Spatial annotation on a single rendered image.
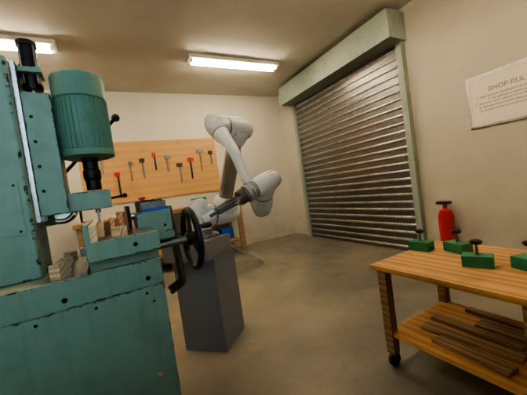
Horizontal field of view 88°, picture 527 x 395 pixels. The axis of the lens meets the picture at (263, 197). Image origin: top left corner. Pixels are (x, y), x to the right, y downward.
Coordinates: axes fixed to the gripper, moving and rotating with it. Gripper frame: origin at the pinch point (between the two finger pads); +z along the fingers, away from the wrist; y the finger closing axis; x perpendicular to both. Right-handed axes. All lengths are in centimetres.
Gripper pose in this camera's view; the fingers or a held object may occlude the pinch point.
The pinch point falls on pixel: (208, 215)
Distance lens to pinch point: 123.5
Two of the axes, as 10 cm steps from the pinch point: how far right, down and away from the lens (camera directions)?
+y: 5.0, -0.3, -8.6
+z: -7.5, 4.7, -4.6
